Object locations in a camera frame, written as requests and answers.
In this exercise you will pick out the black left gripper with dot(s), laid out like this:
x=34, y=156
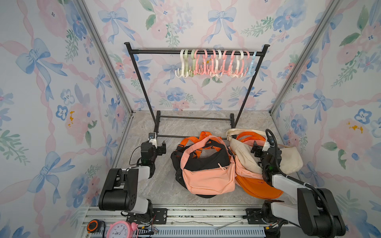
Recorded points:
x=159, y=151

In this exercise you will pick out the orange crossbody bag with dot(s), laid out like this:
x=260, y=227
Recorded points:
x=193, y=140
x=261, y=191

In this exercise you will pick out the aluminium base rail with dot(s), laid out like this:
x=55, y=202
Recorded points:
x=199, y=221

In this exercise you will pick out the light blue hook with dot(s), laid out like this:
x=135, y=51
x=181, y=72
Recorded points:
x=252, y=62

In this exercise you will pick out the orange black tape measure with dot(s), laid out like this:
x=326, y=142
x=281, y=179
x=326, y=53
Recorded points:
x=96, y=226

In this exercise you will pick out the beige crossbody bag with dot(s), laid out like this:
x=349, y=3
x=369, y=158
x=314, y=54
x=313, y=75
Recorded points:
x=291, y=161

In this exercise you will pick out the black clothes rack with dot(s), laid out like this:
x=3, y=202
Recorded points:
x=184, y=56

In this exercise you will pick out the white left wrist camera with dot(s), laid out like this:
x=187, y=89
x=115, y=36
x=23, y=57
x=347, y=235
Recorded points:
x=152, y=138

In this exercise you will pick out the black crossbody bag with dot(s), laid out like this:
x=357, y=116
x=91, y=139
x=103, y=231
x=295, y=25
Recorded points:
x=202, y=160

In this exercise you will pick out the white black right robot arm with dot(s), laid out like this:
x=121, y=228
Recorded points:
x=315, y=212

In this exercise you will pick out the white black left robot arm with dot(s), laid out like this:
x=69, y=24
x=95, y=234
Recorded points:
x=120, y=190

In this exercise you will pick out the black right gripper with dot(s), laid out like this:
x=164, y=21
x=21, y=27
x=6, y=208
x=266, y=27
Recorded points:
x=258, y=148

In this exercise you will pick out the pink alarm clock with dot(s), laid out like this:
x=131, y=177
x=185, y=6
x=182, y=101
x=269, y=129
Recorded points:
x=123, y=229

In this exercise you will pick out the pink crossbody bag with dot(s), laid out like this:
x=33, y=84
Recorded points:
x=246, y=163
x=208, y=172

